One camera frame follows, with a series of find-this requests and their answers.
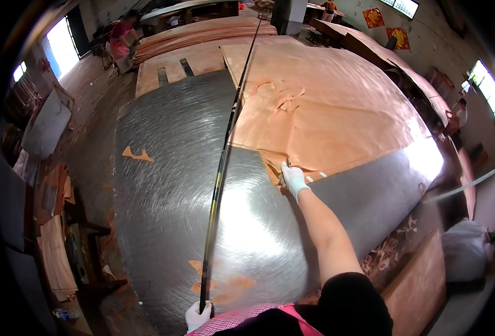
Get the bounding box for stack of veneer sheets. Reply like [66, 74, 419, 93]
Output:
[133, 16, 278, 64]

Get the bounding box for white plastic bag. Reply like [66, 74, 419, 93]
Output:
[440, 219, 494, 283]

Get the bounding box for window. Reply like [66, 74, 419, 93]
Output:
[379, 0, 420, 20]
[468, 60, 495, 118]
[12, 61, 28, 83]

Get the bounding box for long pile of veneer sheets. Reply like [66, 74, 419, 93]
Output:
[310, 18, 452, 127]

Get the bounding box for person's right hand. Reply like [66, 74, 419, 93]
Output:
[279, 162, 311, 205]

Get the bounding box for pile of veneer strips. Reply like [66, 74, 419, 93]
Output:
[37, 213, 78, 302]

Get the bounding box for heap of veneer scraps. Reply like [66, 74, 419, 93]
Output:
[358, 215, 419, 279]

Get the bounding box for red wall poster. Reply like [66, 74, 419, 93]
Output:
[362, 8, 386, 29]
[385, 27, 411, 50]

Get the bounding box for veneer sheet with slots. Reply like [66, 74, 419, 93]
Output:
[135, 39, 231, 98]

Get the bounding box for person's body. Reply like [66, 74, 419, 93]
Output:
[186, 272, 394, 336]

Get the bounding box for long black pole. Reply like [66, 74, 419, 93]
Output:
[199, 18, 262, 315]

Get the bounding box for open doorway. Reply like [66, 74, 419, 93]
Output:
[45, 16, 81, 79]

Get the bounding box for concrete pillar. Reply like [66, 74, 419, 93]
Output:
[270, 0, 309, 37]

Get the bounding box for plastic bottle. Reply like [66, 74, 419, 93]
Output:
[53, 308, 81, 322]

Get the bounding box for large wood veneer sheet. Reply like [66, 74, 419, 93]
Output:
[221, 36, 431, 186]

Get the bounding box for person's left hand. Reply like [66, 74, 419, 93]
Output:
[185, 300, 213, 334]

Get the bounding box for veneer scrap patches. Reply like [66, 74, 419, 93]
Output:
[188, 259, 257, 306]

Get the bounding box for white strap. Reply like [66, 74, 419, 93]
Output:
[423, 163, 495, 205]

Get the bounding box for small veneer scrap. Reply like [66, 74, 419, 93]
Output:
[122, 146, 154, 163]

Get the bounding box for wooden board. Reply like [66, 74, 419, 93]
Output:
[381, 230, 448, 336]

